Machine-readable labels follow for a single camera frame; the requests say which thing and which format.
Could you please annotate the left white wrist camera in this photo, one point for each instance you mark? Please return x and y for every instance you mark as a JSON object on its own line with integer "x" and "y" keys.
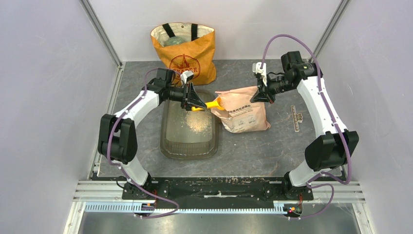
{"x": 186, "y": 76}

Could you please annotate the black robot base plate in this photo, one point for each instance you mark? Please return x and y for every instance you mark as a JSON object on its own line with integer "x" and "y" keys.
{"x": 216, "y": 192}

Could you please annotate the orange Trader Joe's bag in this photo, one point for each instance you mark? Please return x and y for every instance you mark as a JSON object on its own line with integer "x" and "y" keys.
{"x": 195, "y": 55}

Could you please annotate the green bundle inside bag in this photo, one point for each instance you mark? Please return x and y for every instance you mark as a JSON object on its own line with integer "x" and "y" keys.
{"x": 174, "y": 41}

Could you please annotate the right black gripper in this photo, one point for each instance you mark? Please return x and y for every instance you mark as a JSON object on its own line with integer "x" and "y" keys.
{"x": 264, "y": 94}

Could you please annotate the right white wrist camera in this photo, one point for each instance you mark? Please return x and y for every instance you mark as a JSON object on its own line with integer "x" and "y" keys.
{"x": 259, "y": 70}

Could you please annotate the torn bag top strip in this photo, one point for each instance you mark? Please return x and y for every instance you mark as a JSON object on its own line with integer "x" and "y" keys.
{"x": 296, "y": 117}

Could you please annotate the aluminium corner post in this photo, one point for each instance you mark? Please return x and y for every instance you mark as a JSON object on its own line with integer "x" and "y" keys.
{"x": 87, "y": 6}
{"x": 343, "y": 4}

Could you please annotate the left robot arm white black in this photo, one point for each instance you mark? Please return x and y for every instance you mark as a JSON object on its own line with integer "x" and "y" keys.
{"x": 117, "y": 139}

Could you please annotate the beige litter granule pile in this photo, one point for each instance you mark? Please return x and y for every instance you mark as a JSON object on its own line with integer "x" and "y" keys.
{"x": 197, "y": 122}

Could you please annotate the pink litter bag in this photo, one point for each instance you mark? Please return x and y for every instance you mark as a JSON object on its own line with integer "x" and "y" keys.
{"x": 240, "y": 114}

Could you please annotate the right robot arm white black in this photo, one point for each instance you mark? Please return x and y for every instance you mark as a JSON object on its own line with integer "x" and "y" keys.
{"x": 334, "y": 143}

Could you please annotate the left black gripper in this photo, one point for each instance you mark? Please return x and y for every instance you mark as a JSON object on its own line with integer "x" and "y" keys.
{"x": 190, "y": 98}

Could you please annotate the right aluminium corner post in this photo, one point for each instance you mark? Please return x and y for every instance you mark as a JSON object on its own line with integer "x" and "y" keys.
{"x": 343, "y": 4}

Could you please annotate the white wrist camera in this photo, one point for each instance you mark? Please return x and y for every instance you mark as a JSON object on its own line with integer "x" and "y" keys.
{"x": 186, "y": 76}
{"x": 259, "y": 70}

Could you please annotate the left aluminium corner post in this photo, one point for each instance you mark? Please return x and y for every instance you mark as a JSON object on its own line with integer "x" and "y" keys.
{"x": 87, "y": 6}

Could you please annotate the grey translucent litter box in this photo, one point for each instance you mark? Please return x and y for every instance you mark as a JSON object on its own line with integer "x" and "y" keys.
{"x": 179, "y": 142}

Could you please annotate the orange plastic scoop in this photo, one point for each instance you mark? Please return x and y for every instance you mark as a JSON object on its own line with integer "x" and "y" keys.
{"x": 217, "y": 103}

